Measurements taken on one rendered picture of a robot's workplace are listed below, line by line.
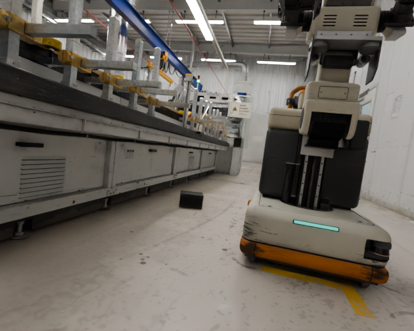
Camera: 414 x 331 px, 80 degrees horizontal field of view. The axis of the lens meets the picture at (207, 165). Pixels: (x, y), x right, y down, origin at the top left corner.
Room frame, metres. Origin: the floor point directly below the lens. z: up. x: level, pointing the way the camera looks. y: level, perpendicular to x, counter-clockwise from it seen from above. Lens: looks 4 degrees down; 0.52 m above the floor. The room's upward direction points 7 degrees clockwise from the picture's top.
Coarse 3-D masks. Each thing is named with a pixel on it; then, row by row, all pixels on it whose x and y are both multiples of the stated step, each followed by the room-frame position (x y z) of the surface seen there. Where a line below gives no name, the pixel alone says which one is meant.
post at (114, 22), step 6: (114, 18) 1.26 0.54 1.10; (114, 24) 1.26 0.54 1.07; (108, 30) 1.27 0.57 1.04; (114, 30) 1.26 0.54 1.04; (108, 36) 1.27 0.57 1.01; (114, 36) 1.27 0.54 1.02; (108, 42) 1.27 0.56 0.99; (114, 42) 1.27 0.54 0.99; (108, 48) 1.27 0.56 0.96; (114, 48) 1.28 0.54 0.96; (108, 54) 1.27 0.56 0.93; (114, 54) 1.28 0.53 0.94; (108, 72) 1.26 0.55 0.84; (108, 84) 1.26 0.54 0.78; (108, 90) 1.26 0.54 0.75
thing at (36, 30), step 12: (36, 24) 0.80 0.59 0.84; (48, 24) 0.79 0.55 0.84; (60, 24) 0.78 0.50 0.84; (72, 24) 0.77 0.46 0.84; (84, 24) 0.76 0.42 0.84; (36, 36) 0.83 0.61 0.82; (48, 36) 0.82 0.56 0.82; (60, 36) 0.80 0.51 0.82; (72, 36) 0.79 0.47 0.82; (84, 36) 0.78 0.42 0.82; (96, 36) 0.79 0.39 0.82
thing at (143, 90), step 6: (114, 90) 1.58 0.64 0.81; (120, 90) 1.57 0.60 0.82; (126, 90) 1.57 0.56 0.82; (144, 90) 1.54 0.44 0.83; (150, 90) 1.53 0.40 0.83; (156, 90) 1.52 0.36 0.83; (162, 90) 1.51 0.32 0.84; (168, 90) 1.50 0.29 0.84; (174, 90) 1.49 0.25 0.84; (174, 96) 1.52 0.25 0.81
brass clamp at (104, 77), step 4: (104, 72) 1.24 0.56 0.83; (100, 76) 1.24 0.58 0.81; (104, 76) 1.24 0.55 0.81; (108, 76) 1.24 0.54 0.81; (112, 76) 1.27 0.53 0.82; (100, 80) 1.24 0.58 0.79; (104, 80) 1.24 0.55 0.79; (108, 80) 1.25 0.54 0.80; (112, 80) 1.27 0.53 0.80; (112, 84) 1.28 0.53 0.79; (116, 88) 1.36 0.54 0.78; (120, 88) 1.35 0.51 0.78
